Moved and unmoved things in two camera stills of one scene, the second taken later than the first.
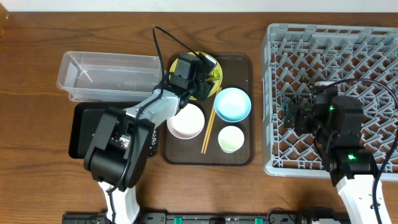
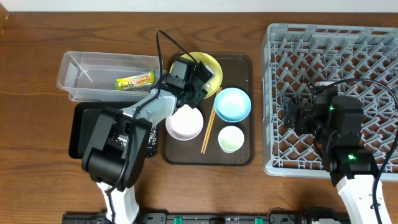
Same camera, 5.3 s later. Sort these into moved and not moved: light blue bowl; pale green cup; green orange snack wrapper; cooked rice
Moved: green orange snack wrapper
Not moved: cooked rice; pale green cup; light blue bowl
